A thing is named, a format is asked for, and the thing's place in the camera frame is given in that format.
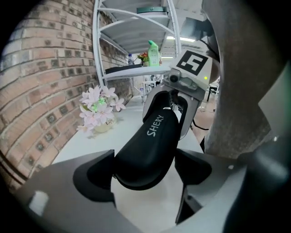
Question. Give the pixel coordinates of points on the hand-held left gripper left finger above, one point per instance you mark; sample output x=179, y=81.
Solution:
x=95, y=179

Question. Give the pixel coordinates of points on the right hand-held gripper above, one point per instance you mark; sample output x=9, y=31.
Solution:
x=193, y=63

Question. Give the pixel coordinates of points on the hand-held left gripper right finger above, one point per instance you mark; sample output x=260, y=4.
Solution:
x=193, y=168

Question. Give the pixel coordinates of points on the black glasses case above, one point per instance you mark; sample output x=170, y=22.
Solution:
x=147, y=150

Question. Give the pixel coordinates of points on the green plastic bottle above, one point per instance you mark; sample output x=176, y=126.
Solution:
x=153, y=54

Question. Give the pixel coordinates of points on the orange flower bunch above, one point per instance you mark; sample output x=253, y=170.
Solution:
x=143, y=58

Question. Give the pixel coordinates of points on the black flat tray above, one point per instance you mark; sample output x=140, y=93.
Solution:
x=122, y=69

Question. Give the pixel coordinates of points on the small clear bottle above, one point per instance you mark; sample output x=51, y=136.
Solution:
x=131, y=60

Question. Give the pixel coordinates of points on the pink flowers in white pot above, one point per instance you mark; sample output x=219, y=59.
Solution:
x=97, y=111

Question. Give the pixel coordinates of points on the person's grey shirt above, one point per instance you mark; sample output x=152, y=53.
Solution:
x=238, y=91

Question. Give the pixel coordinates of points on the fluorescent ceiling light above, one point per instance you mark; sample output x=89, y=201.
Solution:
x=182, y=38

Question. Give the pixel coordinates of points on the white metal shelf unit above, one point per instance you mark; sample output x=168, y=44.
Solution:
x=96, y=45

